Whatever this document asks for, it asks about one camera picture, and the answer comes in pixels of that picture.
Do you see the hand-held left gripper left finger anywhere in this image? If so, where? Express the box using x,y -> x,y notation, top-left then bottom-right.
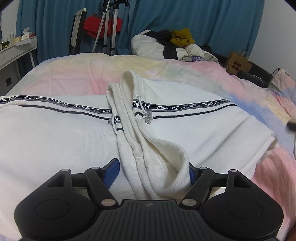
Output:
46,158 -> 121,208

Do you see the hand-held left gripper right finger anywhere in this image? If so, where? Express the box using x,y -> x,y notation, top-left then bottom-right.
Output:
180,163 -> 251,208

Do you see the white hoodie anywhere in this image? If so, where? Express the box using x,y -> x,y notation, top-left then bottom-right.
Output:
0,70 -> 277,202

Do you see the pastel pillow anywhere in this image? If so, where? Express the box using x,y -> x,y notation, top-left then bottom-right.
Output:
268,69 -> 296,100

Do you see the black box on bed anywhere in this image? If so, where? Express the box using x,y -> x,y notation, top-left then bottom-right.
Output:
208,52 -> 274,88

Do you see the brown paper bag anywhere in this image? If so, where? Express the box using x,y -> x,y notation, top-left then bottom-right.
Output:
225,49 -> 253,75

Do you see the pastel bed blanket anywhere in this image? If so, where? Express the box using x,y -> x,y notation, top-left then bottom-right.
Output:
0,52 -> 296,241

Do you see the white puffer jacket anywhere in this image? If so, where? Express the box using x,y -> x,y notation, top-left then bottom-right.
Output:
131,30 -> 178,60

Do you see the blue curtain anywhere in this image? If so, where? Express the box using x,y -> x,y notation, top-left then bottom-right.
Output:
116,0 -> 265,63
16,0 -> 109,64

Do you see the mustard yellow cloth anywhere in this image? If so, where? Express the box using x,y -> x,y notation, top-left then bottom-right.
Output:
170,28 -> 195,47

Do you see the black cloth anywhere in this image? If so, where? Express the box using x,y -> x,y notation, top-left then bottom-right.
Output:
143,30 -> 173,45

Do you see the black and white folding chair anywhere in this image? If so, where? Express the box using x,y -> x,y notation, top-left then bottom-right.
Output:
69,8 -> 87,55

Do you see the garment steamer stand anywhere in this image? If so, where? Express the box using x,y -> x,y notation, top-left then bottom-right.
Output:
92,0 -> 130,56

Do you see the red cloth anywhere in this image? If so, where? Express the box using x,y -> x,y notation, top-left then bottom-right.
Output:
83,14 -> 122,39

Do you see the white dressing table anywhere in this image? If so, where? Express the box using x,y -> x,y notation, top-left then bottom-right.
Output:
0,35 -> 38,93

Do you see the white tissue box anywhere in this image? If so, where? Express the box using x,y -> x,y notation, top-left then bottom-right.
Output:
22,27 -> 33,40

